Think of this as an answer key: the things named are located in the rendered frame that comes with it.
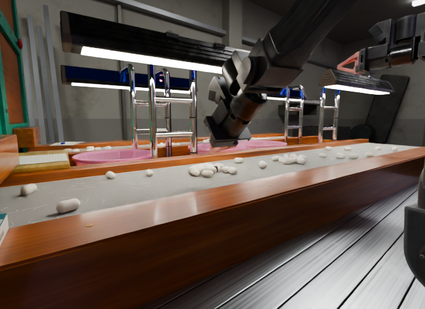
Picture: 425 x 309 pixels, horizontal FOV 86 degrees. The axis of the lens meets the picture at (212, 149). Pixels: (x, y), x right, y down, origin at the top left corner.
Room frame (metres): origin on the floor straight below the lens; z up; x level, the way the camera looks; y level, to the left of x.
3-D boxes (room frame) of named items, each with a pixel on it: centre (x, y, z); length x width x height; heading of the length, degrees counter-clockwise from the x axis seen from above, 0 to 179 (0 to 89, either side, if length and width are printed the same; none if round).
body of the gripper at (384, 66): (0.73, -0.51, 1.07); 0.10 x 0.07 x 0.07; 129
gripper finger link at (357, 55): (0.80, -0.47, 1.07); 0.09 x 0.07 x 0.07; 39
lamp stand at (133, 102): (1.07, 0.31, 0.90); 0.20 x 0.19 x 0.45; 123
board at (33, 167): (0.69, 0.53, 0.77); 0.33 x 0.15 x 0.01; 33
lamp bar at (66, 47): (0.67, 0.05, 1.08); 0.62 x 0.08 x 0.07; 123
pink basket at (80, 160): (0.81, 0.35, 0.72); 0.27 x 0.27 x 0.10
